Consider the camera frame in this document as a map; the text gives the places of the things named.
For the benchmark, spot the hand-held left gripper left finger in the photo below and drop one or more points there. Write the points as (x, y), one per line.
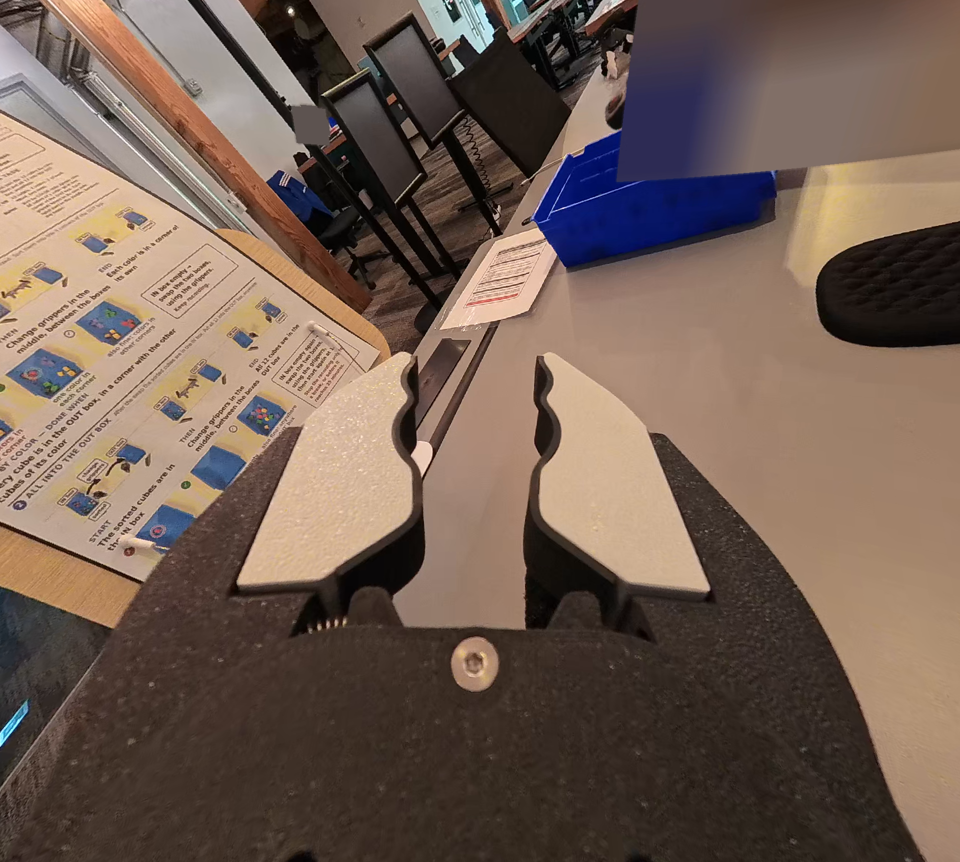
(337, 495)

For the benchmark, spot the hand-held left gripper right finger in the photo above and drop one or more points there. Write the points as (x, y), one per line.
(615, 495)

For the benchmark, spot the blue plastic bin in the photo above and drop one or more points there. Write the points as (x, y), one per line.
(637, 217)

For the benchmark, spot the white stand base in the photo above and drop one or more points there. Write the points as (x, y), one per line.
(421, 459)

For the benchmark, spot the black desk inlay plate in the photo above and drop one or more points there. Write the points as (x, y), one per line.
(442, 367)

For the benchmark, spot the printed instruction sheet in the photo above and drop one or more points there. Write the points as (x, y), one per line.
(150, 352)

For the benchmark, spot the paper in plastic sleeve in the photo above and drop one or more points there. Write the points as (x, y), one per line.
(499, 281)

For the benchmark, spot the blue jacket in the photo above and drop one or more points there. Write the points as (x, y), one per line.
(296, 199)

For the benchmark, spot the wooden display board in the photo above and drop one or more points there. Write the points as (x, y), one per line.
(45, 577)

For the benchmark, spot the black display on stand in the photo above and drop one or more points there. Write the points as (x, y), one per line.
(416, 79)
(375, 135)

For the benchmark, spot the spare black white gripper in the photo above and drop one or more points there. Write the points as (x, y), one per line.
(613, 56)

